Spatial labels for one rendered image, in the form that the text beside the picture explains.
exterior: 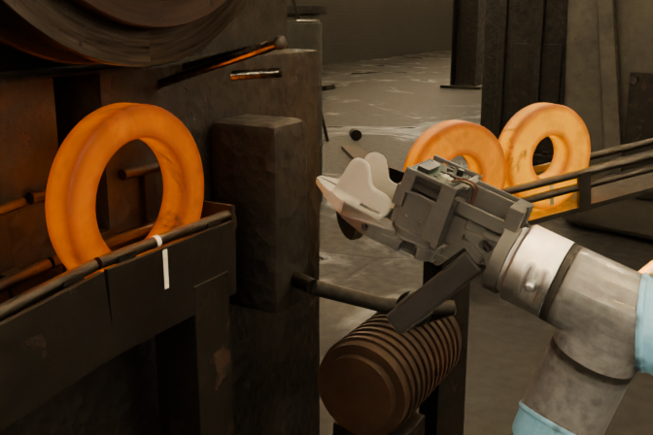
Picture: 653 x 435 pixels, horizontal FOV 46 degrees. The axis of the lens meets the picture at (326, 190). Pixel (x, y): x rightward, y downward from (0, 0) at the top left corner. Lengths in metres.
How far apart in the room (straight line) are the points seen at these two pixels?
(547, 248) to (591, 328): 0.08
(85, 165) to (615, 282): 0.47
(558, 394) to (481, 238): 0.15
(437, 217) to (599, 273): 0.15
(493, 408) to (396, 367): 1.01
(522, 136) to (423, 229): 0.43
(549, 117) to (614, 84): 2.16
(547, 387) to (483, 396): 1.28
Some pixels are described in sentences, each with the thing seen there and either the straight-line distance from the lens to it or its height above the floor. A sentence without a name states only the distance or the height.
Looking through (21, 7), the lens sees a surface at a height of 0.93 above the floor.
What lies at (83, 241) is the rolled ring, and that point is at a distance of 0.72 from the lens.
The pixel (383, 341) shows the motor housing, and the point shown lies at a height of 0.53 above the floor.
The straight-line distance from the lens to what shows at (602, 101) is 3.32.
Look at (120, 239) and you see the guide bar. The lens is 0.82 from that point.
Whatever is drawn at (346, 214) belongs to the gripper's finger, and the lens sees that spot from 0.75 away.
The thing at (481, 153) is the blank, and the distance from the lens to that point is 1.08.
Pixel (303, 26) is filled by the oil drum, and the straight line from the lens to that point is 3.48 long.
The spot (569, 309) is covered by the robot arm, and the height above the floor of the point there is 0.68.
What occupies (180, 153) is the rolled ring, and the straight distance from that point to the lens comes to 0.80.
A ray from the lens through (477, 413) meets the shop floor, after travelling 1.93.
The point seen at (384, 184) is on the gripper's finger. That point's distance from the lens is 0.78.
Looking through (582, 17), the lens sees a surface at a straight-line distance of 3.38.
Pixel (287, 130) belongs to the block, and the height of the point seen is 0.79.
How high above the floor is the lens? 0.93
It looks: 13 degrees down
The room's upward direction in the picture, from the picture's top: straight up
